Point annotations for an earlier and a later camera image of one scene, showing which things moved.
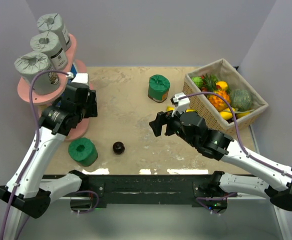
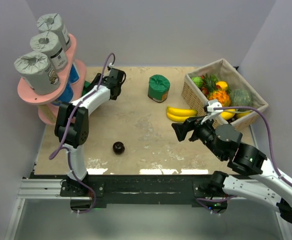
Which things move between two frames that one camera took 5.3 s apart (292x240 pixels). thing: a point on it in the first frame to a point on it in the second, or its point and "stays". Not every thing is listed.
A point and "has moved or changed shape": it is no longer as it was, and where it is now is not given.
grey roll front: [54, 22] stays
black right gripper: [157, 124] to [181, 129]
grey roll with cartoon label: [30, 63] stays
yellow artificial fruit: [223, 85] stays
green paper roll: [159, 87] stays
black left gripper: [92, 110] to [96, 79]
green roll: [83, 151] has moved or changed shape
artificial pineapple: [209, 84] stays
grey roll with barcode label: [48, 43] stays
